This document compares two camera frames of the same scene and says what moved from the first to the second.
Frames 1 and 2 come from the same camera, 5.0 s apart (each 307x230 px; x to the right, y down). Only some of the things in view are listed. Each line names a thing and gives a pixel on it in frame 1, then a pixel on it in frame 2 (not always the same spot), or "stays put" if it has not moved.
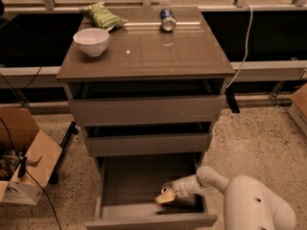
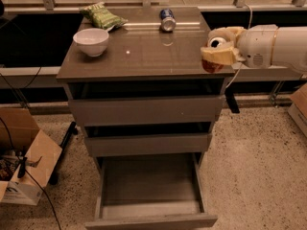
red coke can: [166, 189] to [211, 67]
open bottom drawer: [128, 187] stays put
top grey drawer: [151, 109] stays put
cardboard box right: [298, 107] stays put
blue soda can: [168, 19] stays put
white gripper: [184, 190] to [255, 45]
